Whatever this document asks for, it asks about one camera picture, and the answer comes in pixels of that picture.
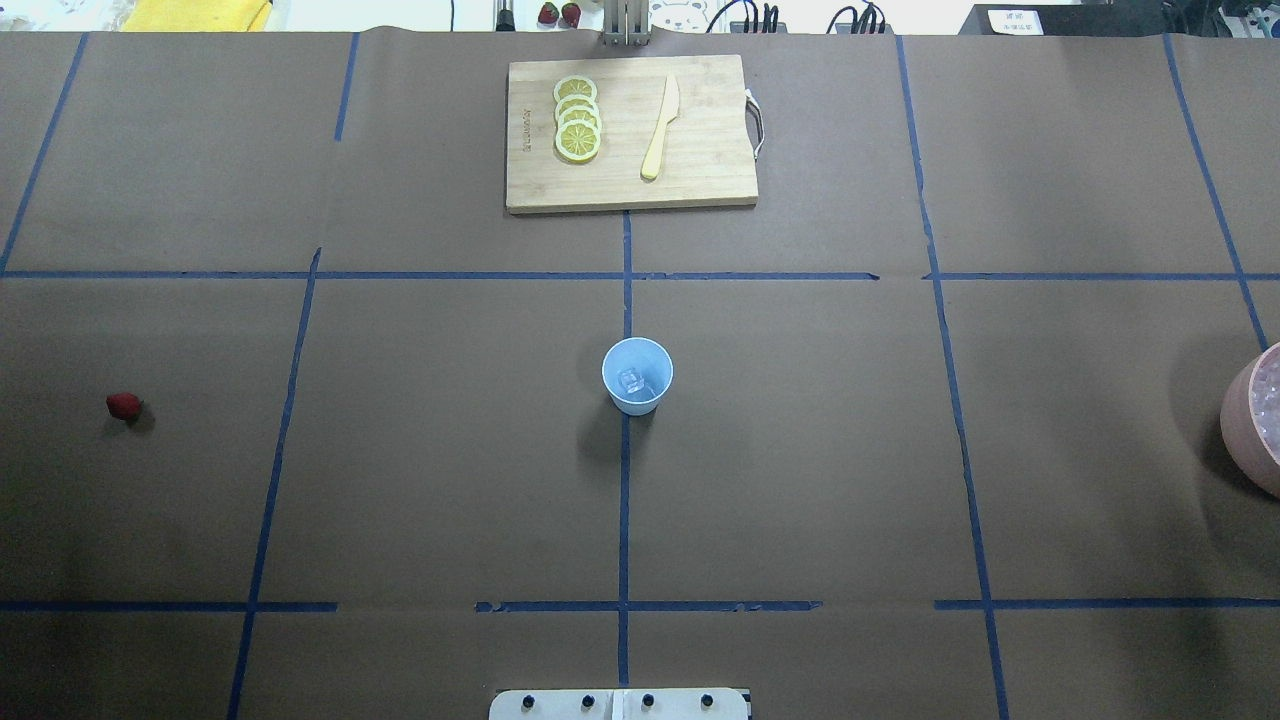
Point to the wooden cutting board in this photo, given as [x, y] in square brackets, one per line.
[709, 161]

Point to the aluminium frame post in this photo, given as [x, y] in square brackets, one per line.
[626, 23]

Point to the black power strip box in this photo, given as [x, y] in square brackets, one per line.
[1088, 19]

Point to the pink bowl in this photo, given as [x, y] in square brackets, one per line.
[1248, 421]

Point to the spare strawberry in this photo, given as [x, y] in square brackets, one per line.
[570, 14]
[549, 14]

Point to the light blue cup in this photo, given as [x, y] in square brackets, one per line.
[651, 359]

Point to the ice cube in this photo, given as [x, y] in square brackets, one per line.
[631, 381]

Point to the red strawberry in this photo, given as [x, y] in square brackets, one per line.
[124, 406]

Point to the clear ice cubes pile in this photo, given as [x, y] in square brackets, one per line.
[1264, 400]

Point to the yellow cloth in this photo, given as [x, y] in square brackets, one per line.
[198, 16]

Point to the yellow plastic knife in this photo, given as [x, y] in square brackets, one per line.
[667, 114]

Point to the lemon slice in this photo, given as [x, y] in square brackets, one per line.
[577, 107]
[577, 129]
[580, 151]
[571, 86]

